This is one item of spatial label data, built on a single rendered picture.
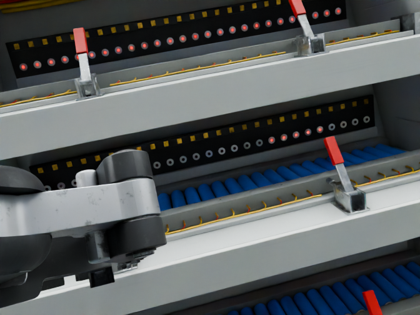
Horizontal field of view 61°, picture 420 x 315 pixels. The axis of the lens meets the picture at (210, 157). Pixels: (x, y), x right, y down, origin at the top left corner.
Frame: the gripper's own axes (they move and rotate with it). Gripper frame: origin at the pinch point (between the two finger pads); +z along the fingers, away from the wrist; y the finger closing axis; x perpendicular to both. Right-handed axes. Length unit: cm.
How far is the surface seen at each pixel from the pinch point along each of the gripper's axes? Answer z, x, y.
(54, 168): 29.2, 14.9, -9.1
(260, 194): 21.8, 3.5, 17.5
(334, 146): 17.8, 6.6, 26.9
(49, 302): 16.9, -2.7, -7.6
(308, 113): 29.0, 15.0, 30.2
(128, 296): 17.7, -4.1, 0.1
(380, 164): 22.0, 3.7, 34.4
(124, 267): 17.2, -1.2, 0.3
